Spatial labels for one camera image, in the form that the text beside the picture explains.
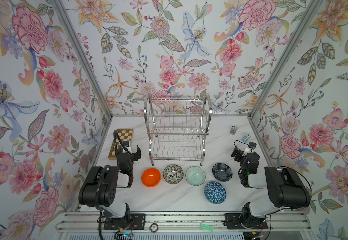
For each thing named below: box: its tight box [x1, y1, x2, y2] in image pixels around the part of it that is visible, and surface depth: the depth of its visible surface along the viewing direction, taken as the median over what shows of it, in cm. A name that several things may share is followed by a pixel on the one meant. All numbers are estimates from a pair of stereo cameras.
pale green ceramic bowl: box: [185, 166, 206, 186], surface depth 88 cm
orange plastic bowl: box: [141, 167, 162, 188], surface depth 87 cm
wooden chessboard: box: [108, 128, 134, 160], surface depth 109 cm
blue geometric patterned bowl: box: [204, 181, 227, 205], surface depth 84 cm
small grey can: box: [230, 126, 238, 135], surface depth 110 cm
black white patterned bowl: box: [163, 164, 184, 185], surface depth 90 cm
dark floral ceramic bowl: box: [212, 162, 233, 182], surface depth 90 cm
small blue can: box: [241, 132, 252, 143], surface depth 105 cm
